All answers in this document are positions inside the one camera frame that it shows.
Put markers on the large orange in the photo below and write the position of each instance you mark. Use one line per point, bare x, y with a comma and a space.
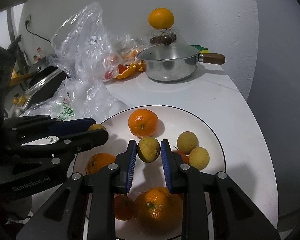
161, 18

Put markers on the red cherry tomato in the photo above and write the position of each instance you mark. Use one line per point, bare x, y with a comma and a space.
183, 156

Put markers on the bagged red tomato piece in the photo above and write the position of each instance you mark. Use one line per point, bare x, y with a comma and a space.
121, 68

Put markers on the tan longan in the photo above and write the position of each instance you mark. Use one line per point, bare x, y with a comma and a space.
199, 158
187, 142
97, 127
148, 152

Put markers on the silver electric cooker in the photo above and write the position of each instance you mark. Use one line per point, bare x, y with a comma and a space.
40, 87

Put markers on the white wall socket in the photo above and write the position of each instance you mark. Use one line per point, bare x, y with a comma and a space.
28, 20

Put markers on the white plate with dark rim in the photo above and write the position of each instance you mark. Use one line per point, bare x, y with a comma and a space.
170, 130

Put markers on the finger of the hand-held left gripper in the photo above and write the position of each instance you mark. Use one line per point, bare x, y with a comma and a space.
75, 125
95, 138

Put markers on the small mandarin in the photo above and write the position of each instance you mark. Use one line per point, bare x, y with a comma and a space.
123, 207
100, 162
158, 210
143, 122

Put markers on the dark frying pan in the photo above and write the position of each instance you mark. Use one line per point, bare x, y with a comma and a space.
43, 67

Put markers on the red-capped clear bottle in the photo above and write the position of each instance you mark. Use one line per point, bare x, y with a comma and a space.
39, 55

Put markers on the orange peel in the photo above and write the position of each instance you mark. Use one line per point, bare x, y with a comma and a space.
133, 68

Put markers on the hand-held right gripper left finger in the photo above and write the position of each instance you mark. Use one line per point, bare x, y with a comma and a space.
132, 165

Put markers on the green sponge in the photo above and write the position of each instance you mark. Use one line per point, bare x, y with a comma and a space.
200, 47

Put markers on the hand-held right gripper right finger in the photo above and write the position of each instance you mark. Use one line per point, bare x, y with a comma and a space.
166, 165

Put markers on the clear box of dark fruit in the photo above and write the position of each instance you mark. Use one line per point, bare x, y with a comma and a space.
163, 38

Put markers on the clear crumpled plastic bag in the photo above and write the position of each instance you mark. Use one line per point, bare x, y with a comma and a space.
82, 35

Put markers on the green-printed plastic bag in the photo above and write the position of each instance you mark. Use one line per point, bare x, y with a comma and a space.
95, 100

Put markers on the grey wall pipe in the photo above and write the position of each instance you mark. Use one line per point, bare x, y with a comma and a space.
11, 22

